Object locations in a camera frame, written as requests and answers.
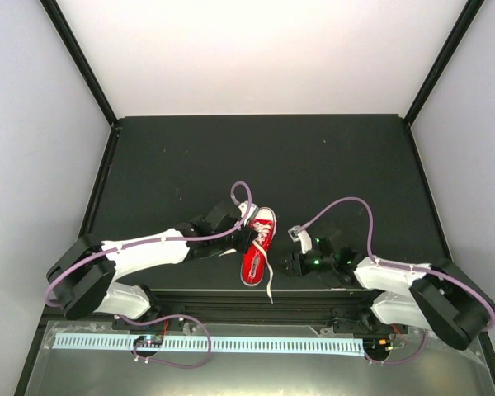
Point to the right controller circuit board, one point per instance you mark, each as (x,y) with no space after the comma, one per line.
(382,344)

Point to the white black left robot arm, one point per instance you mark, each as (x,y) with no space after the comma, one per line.
(86,279)

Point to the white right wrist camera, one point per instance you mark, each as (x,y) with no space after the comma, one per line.
(299,234)

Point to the black frame rail left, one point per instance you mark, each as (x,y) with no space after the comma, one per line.
(86,227)

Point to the white shoelace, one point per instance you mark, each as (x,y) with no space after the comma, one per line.
(269,282)

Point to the white slotted cable duct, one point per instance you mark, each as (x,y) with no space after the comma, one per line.
(214,344)

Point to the black front mounting rail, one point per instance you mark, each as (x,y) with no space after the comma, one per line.
(344,311)

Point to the red canvas sneaker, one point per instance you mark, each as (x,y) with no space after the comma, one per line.
(255,261)

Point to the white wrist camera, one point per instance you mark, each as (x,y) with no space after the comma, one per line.
(299,234)
(248,211)

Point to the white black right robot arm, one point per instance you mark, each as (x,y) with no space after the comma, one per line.
(438,298)

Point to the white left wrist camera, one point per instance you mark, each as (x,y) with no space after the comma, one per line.
(248,211)

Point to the black aluminium frame post left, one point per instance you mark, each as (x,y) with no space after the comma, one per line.
(65,32)

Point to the controller circuit board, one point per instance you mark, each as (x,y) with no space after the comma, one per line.
(154,341)
(382,344)

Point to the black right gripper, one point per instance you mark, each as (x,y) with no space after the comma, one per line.
(291,257)

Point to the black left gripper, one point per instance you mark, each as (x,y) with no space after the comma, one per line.
(249,235)

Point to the black aluminium frame post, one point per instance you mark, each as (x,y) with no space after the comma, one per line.
(65,32)
(448,49)

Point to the left controller circuit board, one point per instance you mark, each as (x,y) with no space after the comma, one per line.
(154,341)

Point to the black aluminium frame post right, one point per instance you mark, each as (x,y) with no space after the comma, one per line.
(448,49)

